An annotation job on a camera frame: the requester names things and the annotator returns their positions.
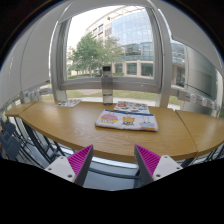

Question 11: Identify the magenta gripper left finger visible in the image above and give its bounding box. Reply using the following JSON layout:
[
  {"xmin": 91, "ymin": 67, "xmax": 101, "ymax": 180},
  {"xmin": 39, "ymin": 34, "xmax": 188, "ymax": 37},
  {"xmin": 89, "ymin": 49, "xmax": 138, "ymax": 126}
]
[{"xmin": 46, "ymin": 145, "xmax": 94, "ymax": 186}]

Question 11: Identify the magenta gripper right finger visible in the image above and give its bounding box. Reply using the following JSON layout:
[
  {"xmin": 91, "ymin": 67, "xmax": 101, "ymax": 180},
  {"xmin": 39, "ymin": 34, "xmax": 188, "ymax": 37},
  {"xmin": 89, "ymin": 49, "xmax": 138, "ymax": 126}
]
[{"xmin": 134, "ymin": 145, "xmax": 182, "ymax": 185}]

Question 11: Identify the white cartoon print towel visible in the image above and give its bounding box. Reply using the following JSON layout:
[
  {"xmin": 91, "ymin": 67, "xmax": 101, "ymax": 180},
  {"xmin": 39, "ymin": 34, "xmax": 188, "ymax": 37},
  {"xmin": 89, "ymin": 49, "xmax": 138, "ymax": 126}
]
[{"xmin": 95, "ymin": 110, "xmax": 158, "ymax": 132}]

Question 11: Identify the colourful sticker sheet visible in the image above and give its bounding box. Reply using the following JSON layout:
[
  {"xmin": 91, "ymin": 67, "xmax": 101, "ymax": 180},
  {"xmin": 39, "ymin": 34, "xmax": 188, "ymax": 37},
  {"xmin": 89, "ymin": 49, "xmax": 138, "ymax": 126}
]
[{"xmin": 114, "ymin": 101, "xmax": 149, "ymax": 114}]

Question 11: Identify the small printed card sheet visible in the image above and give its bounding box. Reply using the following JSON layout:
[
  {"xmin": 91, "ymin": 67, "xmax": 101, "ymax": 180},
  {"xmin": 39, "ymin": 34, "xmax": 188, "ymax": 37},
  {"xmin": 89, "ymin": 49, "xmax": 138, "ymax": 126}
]
[{"xmin": 55, "ymin": 99, "xmax": 81, "ymax": 108}]

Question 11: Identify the wooden table right section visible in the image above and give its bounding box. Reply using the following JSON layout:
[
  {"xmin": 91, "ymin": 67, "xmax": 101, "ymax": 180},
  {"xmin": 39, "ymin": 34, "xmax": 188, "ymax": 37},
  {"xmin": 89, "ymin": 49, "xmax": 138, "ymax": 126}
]
[{"xmin": 176, "ymin": 110, "xmax": 224, "ymax": 157}]

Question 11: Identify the dark grey chair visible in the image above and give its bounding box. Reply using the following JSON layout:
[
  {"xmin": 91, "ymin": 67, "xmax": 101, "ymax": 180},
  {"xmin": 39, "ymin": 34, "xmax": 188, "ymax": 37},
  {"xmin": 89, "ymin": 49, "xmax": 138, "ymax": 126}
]
[{"xmin": 0, "ymin": 118, "xmax": 21, "ymax": 161}]

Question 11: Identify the clear water bottle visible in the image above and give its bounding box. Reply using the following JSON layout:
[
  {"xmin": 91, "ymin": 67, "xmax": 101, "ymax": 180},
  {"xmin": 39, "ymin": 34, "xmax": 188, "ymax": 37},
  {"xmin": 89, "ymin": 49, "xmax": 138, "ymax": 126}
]
[{"xmin": 101, "ymin": 66, "xmax": 113, "ymax": 106}]

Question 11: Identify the grey window frame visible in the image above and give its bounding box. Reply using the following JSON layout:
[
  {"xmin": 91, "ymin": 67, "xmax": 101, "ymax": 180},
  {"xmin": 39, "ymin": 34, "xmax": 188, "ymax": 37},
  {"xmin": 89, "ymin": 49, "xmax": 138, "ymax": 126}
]
[{"xmin": 51, "ymin": 6, "xmax": 172, "ymax": 107}]

